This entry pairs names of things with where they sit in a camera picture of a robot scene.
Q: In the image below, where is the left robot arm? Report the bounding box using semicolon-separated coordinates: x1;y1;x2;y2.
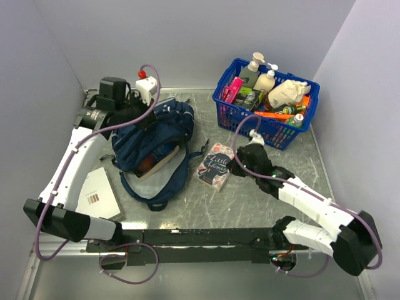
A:
23;76;160;251

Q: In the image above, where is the white notebook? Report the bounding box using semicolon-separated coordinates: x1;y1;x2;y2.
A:
76;167;124;221

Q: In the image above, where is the pink box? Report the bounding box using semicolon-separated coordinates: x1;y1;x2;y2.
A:
222;77;244;104

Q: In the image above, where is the Little Women floral book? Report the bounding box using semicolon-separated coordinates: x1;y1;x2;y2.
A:
194;142;234;191

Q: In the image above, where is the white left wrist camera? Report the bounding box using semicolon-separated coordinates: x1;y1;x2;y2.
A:
135;70;158;106

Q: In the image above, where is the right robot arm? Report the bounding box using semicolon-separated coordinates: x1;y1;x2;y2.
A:
230;143;383;276

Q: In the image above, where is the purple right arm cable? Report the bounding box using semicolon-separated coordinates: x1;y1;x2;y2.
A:
233;114;383;278

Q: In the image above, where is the aluminium frame rail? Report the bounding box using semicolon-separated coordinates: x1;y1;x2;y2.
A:
29;226;361;258

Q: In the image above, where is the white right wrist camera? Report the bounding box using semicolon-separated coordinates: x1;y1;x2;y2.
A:
248;129;265;146

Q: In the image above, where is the navy blue student backpack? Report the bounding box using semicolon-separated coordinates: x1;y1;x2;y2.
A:
111;97;207;212

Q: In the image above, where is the green drink bottle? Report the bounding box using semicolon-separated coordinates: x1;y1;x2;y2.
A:
285;114;304;128

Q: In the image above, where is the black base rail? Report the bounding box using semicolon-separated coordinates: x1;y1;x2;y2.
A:
86;227;291;266

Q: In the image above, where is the Jane Eyre blue book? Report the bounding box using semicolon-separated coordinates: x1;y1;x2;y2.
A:
133;141;180;181

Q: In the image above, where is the black green box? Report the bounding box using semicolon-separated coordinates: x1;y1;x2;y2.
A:
234;87;263;112

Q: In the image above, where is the grey-green pump bottle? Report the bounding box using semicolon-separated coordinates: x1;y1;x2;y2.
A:
239;52;265;88

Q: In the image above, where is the cream pump bottle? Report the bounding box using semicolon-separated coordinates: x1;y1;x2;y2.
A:
253;63;279;95

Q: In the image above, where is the dark glass bottle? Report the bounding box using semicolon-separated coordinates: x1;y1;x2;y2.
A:
269;104;307;114

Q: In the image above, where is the beige cloth bag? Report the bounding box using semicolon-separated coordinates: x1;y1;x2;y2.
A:
267;80;311;108

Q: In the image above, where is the blue plastic basket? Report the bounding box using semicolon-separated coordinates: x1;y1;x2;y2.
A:
212;58;320;150

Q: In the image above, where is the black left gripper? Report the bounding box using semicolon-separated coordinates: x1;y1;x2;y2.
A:
115;91;158;130

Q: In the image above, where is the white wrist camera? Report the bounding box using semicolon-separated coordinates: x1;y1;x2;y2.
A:
248;129;265;146
135;70;158;106

